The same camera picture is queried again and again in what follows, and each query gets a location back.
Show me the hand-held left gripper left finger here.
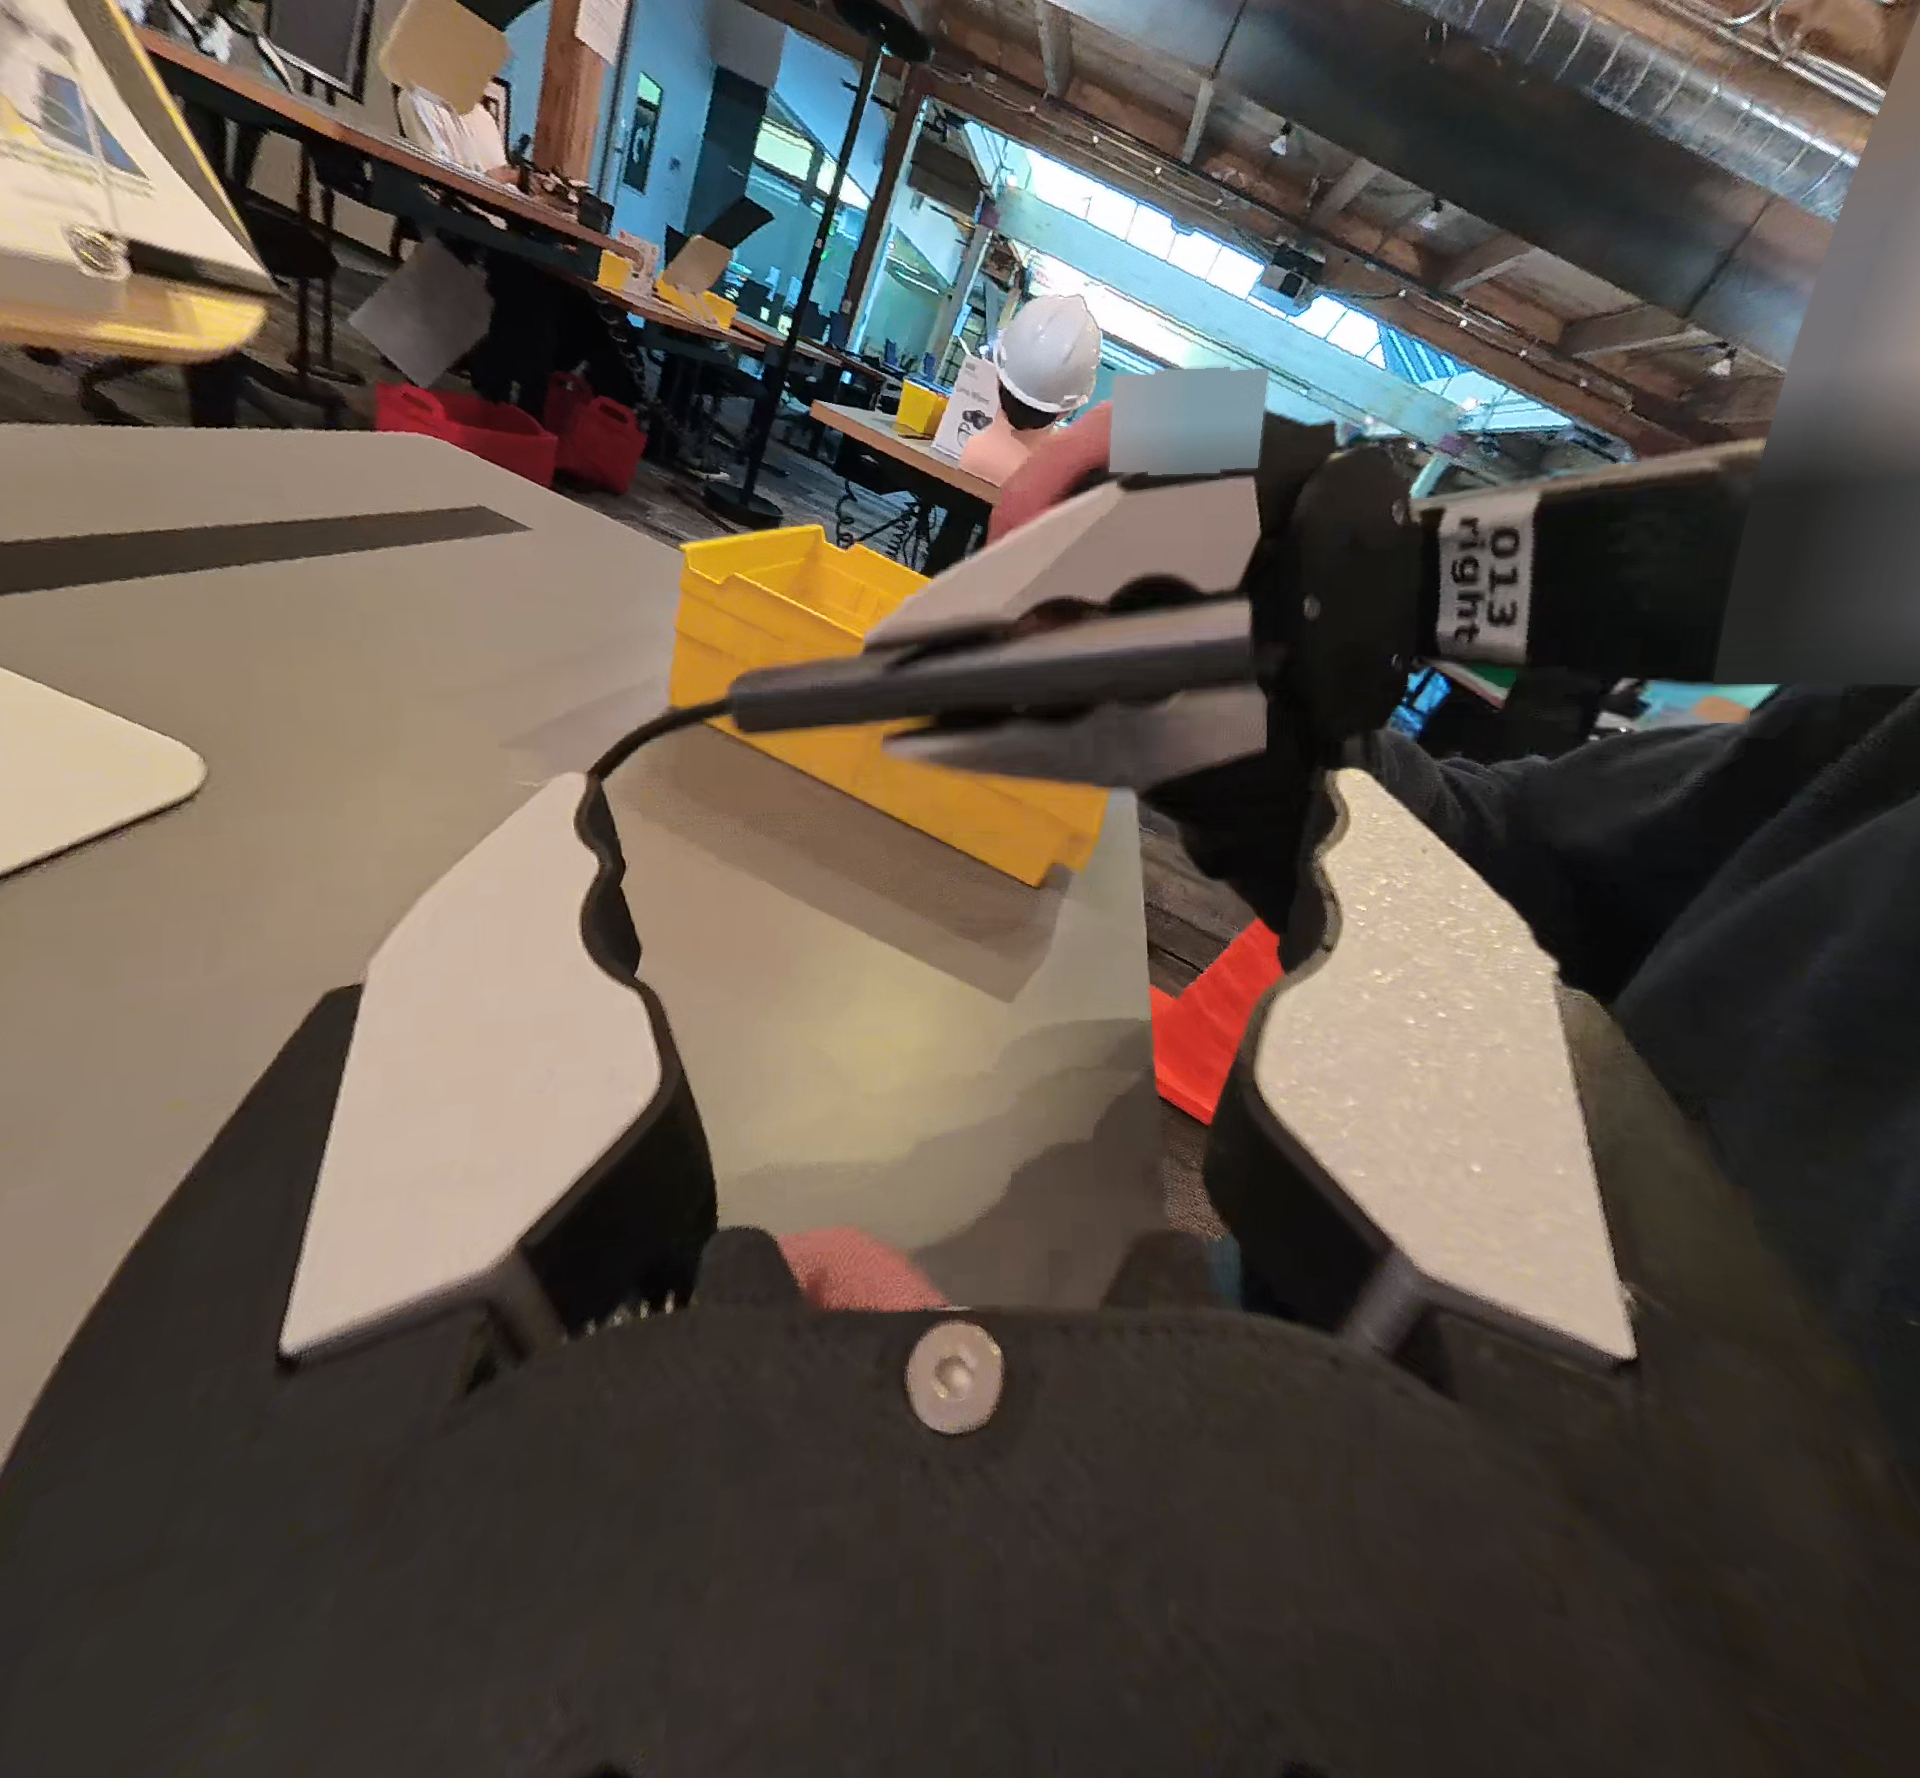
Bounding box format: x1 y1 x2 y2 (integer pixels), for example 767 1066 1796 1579
277 770 719 1364

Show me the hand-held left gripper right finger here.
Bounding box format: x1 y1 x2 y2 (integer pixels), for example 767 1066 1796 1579
1202 767 1641 1366

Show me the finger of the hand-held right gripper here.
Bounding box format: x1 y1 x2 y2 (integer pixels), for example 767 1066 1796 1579
884 689 1275 791
866 475 1264 655

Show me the grey usb hub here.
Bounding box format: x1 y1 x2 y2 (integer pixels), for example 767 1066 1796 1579
729 592 1262 736

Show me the yellow plastic bin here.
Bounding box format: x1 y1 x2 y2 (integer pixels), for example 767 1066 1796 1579
669 524 1115 888

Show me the person's right forearm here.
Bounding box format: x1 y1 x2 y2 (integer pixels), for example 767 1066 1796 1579
1148 683 1920 1005

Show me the person's right hand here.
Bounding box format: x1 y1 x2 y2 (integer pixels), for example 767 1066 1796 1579
990 401 1117 543

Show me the pink mannequin head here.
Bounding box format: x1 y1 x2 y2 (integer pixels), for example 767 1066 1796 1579
958 397 1056 482

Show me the white product box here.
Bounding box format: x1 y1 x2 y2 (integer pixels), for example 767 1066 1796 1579
934 360 1004 460

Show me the white hard hat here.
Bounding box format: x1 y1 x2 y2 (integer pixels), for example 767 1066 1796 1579
995 293 1102 411

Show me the orange traffic cone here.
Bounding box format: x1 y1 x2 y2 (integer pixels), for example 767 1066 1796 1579
1150 919 1284 1122

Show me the red bin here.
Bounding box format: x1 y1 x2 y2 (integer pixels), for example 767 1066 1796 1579
543 375 650 491
376 384 559 488

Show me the white hanging paper sheet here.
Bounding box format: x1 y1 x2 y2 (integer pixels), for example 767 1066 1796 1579
348 239 492 389

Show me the tan tilted board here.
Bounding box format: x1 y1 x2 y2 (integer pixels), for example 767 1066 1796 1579
379 0 512 106

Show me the grey monitor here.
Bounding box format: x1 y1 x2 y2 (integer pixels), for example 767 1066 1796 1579
262 0 376 96

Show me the large grey air duct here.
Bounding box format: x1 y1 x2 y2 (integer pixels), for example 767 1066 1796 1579
810 0 1885 218

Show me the wooden post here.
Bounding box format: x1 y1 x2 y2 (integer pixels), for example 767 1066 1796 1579
532 0 645 182

